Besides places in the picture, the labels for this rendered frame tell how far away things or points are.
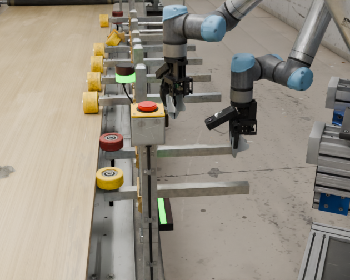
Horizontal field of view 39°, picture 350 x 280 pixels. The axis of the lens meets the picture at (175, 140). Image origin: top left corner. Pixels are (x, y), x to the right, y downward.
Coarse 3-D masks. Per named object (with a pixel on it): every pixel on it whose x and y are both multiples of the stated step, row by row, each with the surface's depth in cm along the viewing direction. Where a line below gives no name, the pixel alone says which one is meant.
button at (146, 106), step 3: (141, 102) 105; (144, 102) 105; (147, 102) 105; (150, 102) 105; (153, 102) 105; (138, 105) 105; (141, 105) 104; (144, 105) 104; (147, 105) 104; (150, 105) 104; (153, 105) 104; (156, 105) 105; (138, 108) 104; (141, 108) 103; (144, 108) 103; (147, 108) 103; (150, 108) 103; (153, 108) 103; (147, 111) 103
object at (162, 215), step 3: (159, 198) 171; (162, 198) 171; (159, 201) 169; (162, 201) 169; (159, 204) 167; (162, 204) 167; (159, 207) 166; (162, 207) 166; (159, 210) 164; (162, 210) 164; (159, 213) 162; (162, 213) 162; (162, 216) 161; (165, 216) 161; (162, 219) 159; (165, 219) 159; (162, 222) 158; (165, 222) 158
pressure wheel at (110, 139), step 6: (102, 138) 166; (108, 138) 167; (114, 138) 167; (120, 138) 166; (102, 144) 165; (108, 144) 164; (114, 144) 164; (120, 144) 166; (108, 150) 165; (114, 150) 165
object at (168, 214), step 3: (165, 198) 171; (168, 198) 171; (165, 201) 169; (168, 201) 169; (165, 204) 167; (168, 204) 167; (165, 207) 166; (168, 207) 166; (165, 210) 164; (168, 210) 164; (168, 213) 162; (168, 216) 161; (171, 216) 161; (168, 219) 159; (171, 219) 159; (168, 222) 158; (171, 222) 158
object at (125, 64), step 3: (120, 63) 154; (123, 63) 154; (126, 63) 154; (129, 63) 154; (132, 63) 154; (117, 66) 151; (120, 66) 151; (123, 66) 151; (126, 66) 151; (129, 66) 151; (132, 66) 152; (120, 75) 152; (123, 75) 151; (126, 75) 151; (129, 75) 152; (123, 84) 155; (135, 84) 154; (123, 87) 156; (135, 87) 155; (135, 90) 155; (126, 93) 156; (132, 102) 158
